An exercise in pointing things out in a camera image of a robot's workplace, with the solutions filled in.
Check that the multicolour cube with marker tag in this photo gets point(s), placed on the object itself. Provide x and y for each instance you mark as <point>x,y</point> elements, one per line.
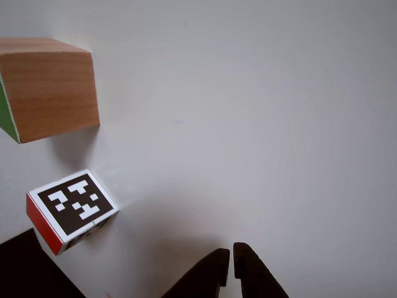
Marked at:
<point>74,203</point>

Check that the wooden cube with green face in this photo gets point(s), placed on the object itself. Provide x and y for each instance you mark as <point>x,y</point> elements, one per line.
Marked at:
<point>52,93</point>

